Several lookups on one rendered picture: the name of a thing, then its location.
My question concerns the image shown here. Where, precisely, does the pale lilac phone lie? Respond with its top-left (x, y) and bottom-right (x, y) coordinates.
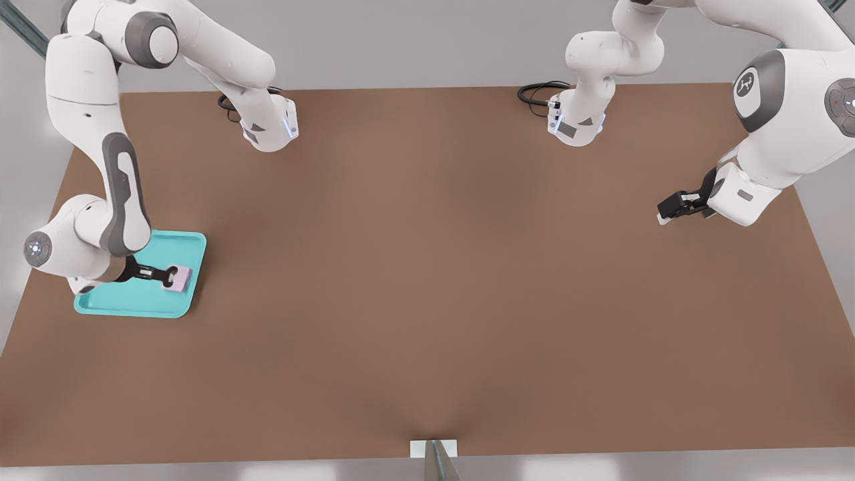
top-left (162, 266), bottom-right (193, 293)

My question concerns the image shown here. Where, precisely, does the pale blue-green tray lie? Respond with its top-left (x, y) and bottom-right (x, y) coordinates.
top-left (73, 230), bottom-right (207, 319)

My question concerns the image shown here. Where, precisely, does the black cable loop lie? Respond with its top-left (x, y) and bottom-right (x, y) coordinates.
top-left (218, 86), bottom-right (285, 124)
top-left (517, 81), bottom-right (574, 118)

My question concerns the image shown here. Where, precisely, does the silver frame post with foot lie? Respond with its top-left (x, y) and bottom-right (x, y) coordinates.
top-left (409, 439), bottom-right (461, 481)

